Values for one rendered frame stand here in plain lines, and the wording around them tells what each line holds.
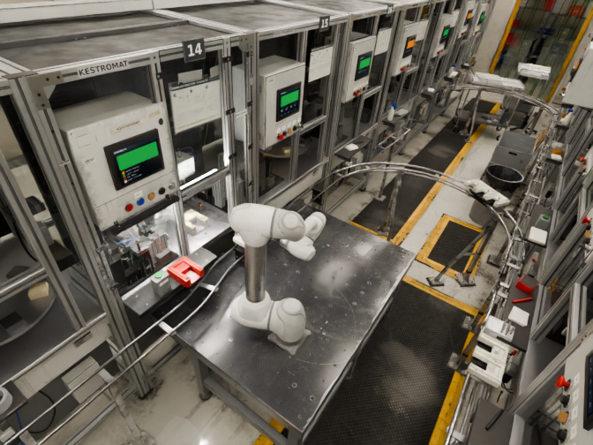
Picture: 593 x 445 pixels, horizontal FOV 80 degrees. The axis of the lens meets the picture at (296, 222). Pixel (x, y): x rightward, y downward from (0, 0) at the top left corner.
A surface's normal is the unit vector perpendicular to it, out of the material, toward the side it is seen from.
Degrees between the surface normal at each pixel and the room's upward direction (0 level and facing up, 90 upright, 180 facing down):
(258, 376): 0
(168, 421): 0
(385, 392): 0
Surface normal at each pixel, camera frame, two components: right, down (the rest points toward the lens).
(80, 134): 0.82, 0.40
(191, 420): 0.07, -0.78
